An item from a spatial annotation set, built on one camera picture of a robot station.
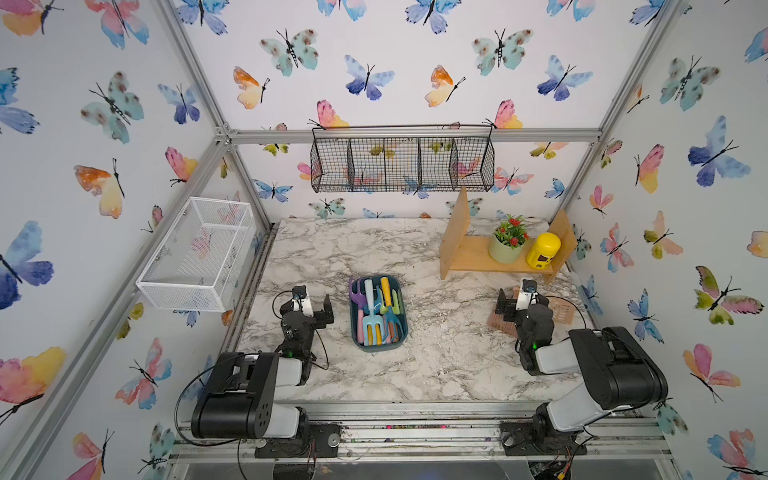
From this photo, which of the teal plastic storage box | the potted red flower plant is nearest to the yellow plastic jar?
the potted red flower plant

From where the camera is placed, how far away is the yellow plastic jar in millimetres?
928

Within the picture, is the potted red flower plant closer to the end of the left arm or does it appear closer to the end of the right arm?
the end of the right arm

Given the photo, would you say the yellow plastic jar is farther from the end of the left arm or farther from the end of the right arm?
the end of the left arm

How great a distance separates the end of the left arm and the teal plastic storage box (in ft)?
0.33

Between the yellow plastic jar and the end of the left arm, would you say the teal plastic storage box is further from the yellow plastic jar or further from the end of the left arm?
the yellow plastic jar

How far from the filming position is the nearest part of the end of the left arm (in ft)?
2.28

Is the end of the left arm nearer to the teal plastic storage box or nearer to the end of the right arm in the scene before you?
the teal plastic storage box

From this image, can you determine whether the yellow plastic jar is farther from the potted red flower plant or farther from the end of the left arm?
the end of the left arm

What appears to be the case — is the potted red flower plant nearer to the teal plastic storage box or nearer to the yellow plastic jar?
the yellow plastic jar

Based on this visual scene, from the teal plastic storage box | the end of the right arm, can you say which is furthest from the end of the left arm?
the end of the right arm

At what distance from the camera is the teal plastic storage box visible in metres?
0.88

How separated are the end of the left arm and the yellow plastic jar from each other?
0.66m

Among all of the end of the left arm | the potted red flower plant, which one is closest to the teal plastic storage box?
the end of the left arm

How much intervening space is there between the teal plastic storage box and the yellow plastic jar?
1.45 feet
